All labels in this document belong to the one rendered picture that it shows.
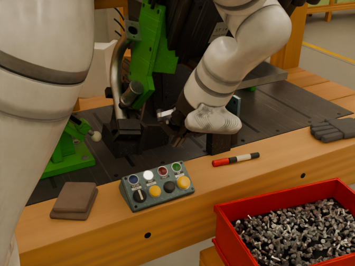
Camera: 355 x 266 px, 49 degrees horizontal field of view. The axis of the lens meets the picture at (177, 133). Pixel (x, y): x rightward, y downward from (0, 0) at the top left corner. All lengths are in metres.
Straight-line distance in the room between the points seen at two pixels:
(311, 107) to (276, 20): 0.89
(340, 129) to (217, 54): 0.70
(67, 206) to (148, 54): 0.40
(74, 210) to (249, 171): 0.43
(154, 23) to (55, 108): 0.68
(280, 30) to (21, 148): 0.33
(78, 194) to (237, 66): 0.48
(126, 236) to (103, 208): 0.08
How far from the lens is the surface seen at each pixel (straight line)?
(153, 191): 0.85
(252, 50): 0.50
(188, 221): 0.93
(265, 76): 0.93
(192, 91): 0.61
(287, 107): 1.34
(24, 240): 0.84
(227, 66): 0.54
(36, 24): 0.28
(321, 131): 1.17
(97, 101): 1.42
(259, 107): 1.32
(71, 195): 0.87
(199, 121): 0.58
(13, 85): 0.28
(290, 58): 1.76
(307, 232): 0.88
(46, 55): 0.28
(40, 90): 0.29
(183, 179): 0.87
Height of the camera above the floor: 1.45
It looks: 29 degrees down
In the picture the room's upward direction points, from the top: straight up
